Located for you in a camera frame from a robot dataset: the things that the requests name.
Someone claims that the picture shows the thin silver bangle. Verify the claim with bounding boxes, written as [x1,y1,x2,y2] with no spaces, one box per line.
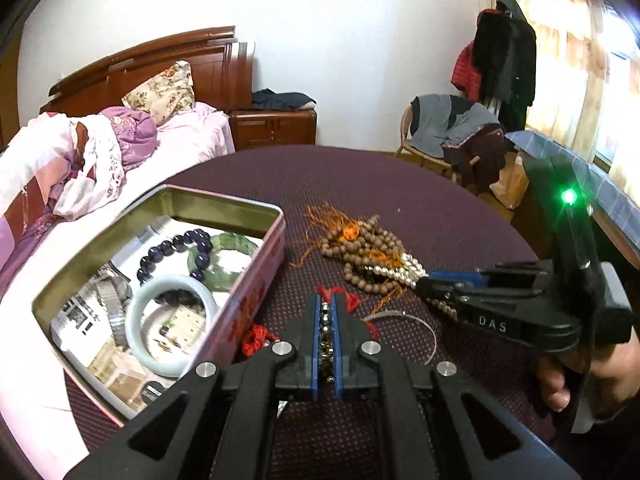
[362,310,438,365]

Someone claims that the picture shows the metallic gold bead bracelet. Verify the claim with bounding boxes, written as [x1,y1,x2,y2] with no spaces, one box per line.
[319,302,336,386]

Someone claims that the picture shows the pale jade bangle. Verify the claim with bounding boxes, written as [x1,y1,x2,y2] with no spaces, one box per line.
[125,275,219,379]

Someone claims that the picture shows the red knot cord ornament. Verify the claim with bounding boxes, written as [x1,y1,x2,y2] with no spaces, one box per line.
[317,285,380,340]

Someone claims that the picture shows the green jade bead bracelet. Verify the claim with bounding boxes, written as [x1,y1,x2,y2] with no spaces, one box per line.
[188,232,260,291]

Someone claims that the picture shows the pink metal tin box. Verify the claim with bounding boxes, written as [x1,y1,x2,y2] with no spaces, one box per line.
[32,185,285,424]

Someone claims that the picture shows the silver metal watch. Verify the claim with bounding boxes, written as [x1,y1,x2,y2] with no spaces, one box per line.
[94,275,132,350]

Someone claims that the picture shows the dark purple bead bracelet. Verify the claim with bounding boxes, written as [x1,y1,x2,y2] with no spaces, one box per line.
[135,227,215,286]

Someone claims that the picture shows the person right hand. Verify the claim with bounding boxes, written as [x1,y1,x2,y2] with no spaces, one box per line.
[537,330,639,419]

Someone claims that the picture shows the blue tiled desk top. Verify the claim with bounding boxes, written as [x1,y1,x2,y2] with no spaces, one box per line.
[506,130,640,245]

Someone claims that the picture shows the dark red dotted tablecloth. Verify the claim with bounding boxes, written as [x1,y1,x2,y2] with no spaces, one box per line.
[64,144,557,480]

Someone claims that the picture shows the paper leaflets in tin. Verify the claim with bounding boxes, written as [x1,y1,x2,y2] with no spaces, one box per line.
[51,216,250,419]

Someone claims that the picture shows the dark maroon clothes on chair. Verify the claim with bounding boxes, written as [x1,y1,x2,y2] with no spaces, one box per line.
[444,124,506,193]

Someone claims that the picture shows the rattan chair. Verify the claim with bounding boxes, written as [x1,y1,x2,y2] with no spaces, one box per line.
[395,106,462,184]

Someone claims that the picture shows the patterned curtain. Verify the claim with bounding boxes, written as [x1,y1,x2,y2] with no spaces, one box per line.
[515,0,639,200]

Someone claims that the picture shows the grey clothes on chair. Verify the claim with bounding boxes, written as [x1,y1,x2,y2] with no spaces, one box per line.
[409,94,498,159]

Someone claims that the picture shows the pink bed mattress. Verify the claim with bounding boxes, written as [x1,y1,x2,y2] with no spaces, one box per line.
[1,103,234,479]

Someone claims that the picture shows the red jacket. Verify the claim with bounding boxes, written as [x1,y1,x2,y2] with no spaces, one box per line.
[450,42,482,102]

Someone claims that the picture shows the dark hanging coats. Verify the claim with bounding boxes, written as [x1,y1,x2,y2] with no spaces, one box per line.
[472,0,537,132]

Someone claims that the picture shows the wooden nightstand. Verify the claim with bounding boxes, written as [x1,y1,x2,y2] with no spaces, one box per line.
[229,110,317,151]

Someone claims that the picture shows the dark clothes on nightstand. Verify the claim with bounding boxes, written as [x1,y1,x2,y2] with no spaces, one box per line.
[252,89,317,112]

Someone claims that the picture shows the purple garment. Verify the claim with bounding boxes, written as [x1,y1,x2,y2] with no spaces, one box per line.
[101,106,158,172]

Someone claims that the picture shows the patchwork pink quilt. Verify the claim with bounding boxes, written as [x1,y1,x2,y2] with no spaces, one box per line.
[1,113,125,264]

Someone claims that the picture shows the floral pillow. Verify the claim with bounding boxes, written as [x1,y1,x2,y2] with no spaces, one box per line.
[122,61,195,127]

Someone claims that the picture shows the wooden headboard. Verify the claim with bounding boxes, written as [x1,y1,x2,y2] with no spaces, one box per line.
[39,25,256,116]

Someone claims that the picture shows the wooden prayer bead necklace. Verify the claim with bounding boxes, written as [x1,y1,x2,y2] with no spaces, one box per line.
[290,202,417,311]

